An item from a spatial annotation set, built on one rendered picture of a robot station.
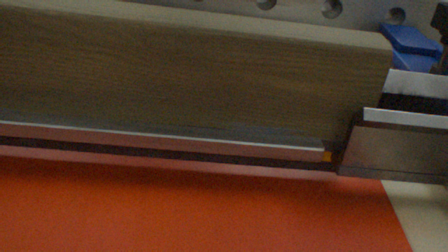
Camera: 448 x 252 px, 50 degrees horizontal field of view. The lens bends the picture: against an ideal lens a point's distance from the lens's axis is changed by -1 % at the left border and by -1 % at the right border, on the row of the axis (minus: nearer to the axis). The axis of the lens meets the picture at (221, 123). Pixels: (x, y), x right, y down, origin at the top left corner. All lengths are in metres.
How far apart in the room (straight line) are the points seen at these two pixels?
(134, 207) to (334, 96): 0.14
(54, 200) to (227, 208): 0.10
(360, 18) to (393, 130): 0.24
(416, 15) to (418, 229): 0.27
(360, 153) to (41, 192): 0.19
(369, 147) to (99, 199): 0.17
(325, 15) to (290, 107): 0.24
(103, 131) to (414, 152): 0.19
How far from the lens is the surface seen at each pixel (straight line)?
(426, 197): 0.37
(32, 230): 0.29
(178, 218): 0.29
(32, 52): 0.29
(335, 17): 0.52
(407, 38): 0.51
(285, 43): 0.28
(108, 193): 0.31
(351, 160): 0.31
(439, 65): 0.45
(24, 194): 0.31
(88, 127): 0.29
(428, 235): 0.34
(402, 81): 0.36
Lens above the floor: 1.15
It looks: 30 degrees down
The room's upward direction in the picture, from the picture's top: 10 degrees clockwise
